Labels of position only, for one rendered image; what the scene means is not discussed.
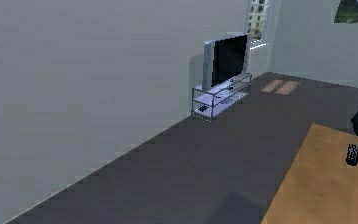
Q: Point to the small black box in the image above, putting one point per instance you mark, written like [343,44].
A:
[203,108]

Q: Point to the glass and metal television stand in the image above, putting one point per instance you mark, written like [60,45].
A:
[217,97]

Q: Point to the silver flat television set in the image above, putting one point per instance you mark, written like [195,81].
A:
[228,60]

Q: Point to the white framed window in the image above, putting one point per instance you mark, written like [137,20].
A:
[258,20]

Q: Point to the light wooden table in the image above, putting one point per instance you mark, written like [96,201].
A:
[323,186]

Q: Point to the black remote control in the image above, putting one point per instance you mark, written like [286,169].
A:
[353,155]

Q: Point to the framed landscape picture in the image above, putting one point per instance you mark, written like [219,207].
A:
[353,11]

